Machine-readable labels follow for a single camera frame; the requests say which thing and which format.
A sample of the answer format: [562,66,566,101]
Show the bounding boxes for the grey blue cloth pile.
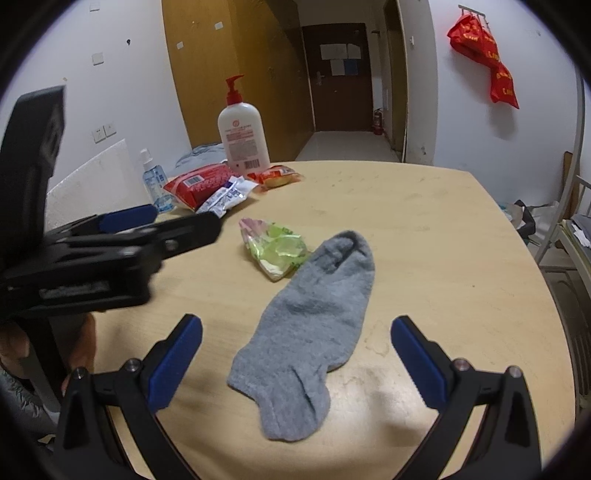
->
[175,143,230,169]

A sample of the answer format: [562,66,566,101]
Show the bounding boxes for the black bag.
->
[501,199,537,239]

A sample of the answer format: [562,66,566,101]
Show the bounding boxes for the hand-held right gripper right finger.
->
[390,315,543,480]

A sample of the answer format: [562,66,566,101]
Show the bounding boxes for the white lotion bottle red pump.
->
[217,75,272,174]

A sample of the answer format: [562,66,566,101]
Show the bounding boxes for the wooden side door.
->
[383,0,408,153]

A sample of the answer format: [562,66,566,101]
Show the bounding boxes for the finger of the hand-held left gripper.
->
[47,205,160,241]
[111,211,223,260]

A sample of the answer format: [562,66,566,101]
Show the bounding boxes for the red snack packet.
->
[163,162,236,211]

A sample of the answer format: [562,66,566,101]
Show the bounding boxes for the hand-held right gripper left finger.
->
[54,314,204,480]

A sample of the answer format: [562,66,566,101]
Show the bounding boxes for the green snack packet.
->
[238,216,310,282]

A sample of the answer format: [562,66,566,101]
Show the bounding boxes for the orange snack packet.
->
[246,165,306,191]

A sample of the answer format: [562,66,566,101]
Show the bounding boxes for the metal wall hook rack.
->
[458,4,491,22]

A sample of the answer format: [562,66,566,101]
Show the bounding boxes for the red printed bag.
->
[488,59,520,110]
[446,13,502,66]

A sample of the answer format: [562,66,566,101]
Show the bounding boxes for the person's left hand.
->
[0,314,98,403]

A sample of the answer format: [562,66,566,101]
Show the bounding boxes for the white blue sachet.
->
[222,175,260,198]
[196,184,246,218]

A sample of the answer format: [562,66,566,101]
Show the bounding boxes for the grey sock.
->
[226,230,378,442]

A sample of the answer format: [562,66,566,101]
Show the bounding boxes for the clear hand sanitizer bottle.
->
[139,148,175,214]

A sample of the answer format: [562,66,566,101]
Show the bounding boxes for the wooden wardrobe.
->
[161,0,315,163]

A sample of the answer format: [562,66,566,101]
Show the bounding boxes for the white foam box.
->
[45,138,156,232]

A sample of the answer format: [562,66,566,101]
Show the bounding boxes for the white paper notices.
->
[320,44,362,61]

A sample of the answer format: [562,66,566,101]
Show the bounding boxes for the dark brown door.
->
[302,23,374,132]

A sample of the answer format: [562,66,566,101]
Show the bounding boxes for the leaning wooden boards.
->
[561,151,581,205]

